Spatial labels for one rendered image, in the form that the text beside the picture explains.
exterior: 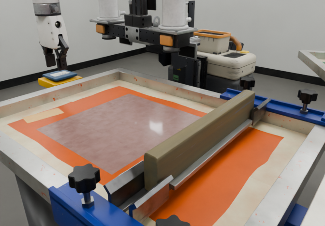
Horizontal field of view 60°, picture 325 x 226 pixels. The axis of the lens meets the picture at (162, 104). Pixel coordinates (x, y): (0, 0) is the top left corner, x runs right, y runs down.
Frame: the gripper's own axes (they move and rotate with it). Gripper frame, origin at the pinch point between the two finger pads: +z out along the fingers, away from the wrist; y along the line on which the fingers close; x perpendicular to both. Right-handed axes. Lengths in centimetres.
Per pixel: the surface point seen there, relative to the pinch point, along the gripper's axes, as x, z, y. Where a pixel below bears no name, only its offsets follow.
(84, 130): 9.9, 11.5, -26.4
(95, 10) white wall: -256, 21, 309
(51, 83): -5.4, 11.9, 15.4
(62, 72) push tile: -12.9, 10.2, 19.4
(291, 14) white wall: -379, 21, 38
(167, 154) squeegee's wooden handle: 16, 2, -59
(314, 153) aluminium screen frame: -10, 8, -76
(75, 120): 7.8, 11.5, -19.2
